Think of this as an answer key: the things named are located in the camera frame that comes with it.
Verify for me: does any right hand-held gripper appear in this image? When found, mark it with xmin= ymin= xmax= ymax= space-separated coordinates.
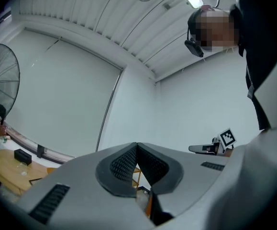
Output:
xmin=188 ymin=127 xmax=238 ymax=156

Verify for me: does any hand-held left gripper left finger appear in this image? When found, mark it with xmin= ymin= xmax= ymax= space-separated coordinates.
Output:
xmin=16 ymin=142 xmax=157 ymax=230

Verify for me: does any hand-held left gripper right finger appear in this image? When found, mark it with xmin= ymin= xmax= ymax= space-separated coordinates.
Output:
xmin=137 ymin=142 xmax=230 ymax=226

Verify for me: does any rattan wooden trolley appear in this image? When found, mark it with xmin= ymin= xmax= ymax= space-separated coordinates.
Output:
xmin=131 ymin=166 xmax=143 ymax=189

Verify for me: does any clear glass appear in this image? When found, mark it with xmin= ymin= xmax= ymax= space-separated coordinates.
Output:
xmin=17 ymin=161 xmax=29 ymax=176

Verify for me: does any black box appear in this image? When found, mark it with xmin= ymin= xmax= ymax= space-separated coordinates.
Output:
xmin=13 ymin=149 xmax=32 ymax=166

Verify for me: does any wooden table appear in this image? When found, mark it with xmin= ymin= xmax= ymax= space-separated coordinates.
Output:
xmin=0 ymin=149 xmax=49 ymax=196

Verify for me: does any white roller blind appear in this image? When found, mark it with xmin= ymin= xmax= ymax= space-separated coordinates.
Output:
xmin=3 ymin=27 xmax=125 ymax=158

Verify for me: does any person's face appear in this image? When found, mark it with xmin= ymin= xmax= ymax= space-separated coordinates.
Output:
xmin=201 ymin=8 xmax=240 ymax=52

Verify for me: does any person's black white shirt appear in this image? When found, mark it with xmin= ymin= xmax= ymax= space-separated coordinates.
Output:
xmin=210 ymin=0 xmax=277 ymax=230

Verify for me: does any pink hair clip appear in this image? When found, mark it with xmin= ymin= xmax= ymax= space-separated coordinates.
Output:
xmin=199 ymin=4 xmax=215 ymax=12

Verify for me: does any black head-worn camera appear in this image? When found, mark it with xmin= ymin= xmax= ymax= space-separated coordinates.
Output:
xmin=184 ymin=7 xmax=205 ymax=58

